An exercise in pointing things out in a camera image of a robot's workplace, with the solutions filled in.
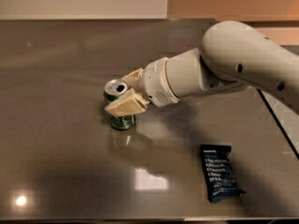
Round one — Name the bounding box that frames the dark blue snack bar wrapper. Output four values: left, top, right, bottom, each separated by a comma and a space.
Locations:
200, 144, 245, 203

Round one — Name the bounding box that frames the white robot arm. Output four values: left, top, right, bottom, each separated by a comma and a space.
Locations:
105, 21, 299, 117

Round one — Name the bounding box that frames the green soda can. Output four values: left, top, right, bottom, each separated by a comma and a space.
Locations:
103, 78, 135, 131

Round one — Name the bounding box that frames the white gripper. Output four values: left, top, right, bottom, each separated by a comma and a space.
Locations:
104, 57, 178, 117

